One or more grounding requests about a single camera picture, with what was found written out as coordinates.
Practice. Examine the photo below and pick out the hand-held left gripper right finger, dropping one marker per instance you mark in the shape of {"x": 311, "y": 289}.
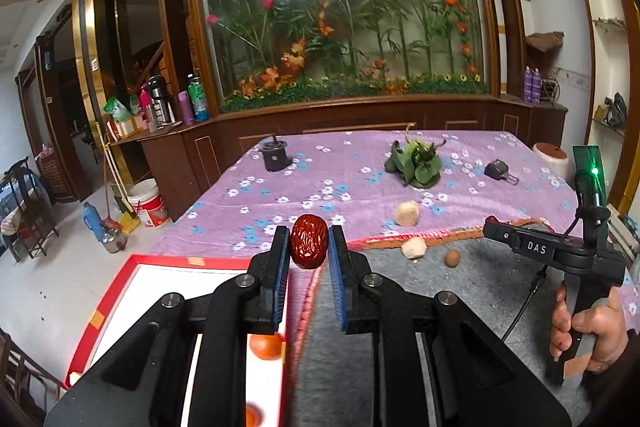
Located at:
{"x": 337, "y": 277}

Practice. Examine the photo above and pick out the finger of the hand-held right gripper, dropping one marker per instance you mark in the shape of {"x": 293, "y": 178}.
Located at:
{"x": 500, "y": 232}

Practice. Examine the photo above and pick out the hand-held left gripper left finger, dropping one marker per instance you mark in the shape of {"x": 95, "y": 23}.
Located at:
{"x": 280, "y": 277}

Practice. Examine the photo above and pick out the red date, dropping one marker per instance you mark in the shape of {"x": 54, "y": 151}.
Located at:
{"x": 309, "y": 241}

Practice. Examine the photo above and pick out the red-rimmed white tray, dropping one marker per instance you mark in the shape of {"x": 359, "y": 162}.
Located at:
{"x": 165, "y": 287}

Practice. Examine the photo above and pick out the person's right forearm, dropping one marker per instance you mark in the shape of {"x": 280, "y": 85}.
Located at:
{"x": 625, "y": 387}

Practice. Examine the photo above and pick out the person's right hand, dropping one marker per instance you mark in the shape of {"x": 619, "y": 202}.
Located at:
{"x": 607, "y": 332}

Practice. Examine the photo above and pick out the brown round nut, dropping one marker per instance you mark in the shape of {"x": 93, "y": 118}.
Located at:
{"x": 452, "y": 258}

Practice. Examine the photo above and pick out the black power adapter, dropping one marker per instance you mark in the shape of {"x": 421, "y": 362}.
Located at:
{"x": 497, "y": 169}

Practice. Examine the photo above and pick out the grey mat with red border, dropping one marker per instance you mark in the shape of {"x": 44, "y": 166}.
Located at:
{"x": 475, "y": 307}

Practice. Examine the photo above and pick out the white jar with red lid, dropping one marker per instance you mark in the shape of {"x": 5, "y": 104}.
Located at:
{"x": 550, "y": 157}

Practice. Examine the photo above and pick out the purple floral tablecloth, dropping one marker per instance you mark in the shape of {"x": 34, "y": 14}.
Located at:
{"x": 325, "y": 172}

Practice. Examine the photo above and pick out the green leafy plant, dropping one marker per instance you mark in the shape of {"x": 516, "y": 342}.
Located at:
{"x": 415, "y": 167}

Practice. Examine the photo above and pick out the black hand grinder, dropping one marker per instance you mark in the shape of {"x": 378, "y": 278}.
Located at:
{"x": 274, "y": 155}

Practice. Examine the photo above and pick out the white plastic bucket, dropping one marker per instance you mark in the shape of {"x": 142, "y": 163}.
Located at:
{"x": 146, "y": 203}

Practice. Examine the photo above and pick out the metal kettle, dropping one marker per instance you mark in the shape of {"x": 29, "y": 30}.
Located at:
{"x": 114, "y": 241}

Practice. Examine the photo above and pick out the pink bottle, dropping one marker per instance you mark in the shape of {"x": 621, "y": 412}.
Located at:
{"x": 185, "y": 107}

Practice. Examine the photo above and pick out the green spray bottle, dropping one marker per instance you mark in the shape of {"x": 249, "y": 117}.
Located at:
{"x": 197, "y": 99}

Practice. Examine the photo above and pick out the blue bottle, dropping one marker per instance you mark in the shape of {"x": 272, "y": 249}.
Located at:
{"x": 91, "y": 218}

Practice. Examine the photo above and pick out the yellow and red box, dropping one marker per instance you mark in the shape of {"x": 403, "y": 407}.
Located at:
{"x": 127, "y": 127}

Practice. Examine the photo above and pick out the green bag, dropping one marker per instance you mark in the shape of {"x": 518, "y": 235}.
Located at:
{"x": 116, "y": 108}

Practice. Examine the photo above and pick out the glass case with artificial flowers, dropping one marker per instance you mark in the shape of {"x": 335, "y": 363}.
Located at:
{"x": 350, "y": 32}

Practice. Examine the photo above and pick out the dark wooden chair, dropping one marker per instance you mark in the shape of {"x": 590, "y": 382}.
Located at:
{"x": 22, "y": 207}

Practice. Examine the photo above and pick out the wooden chair back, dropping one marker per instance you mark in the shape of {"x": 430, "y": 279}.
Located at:
{"x": 25, "y": 372}

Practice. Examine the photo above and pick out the tool on wall shelf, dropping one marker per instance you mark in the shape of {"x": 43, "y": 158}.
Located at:
{"x": 615, "y": 109}

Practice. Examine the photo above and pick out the brown wall shelf ornament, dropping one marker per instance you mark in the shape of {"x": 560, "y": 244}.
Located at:
{"x": 542, "y": 42}

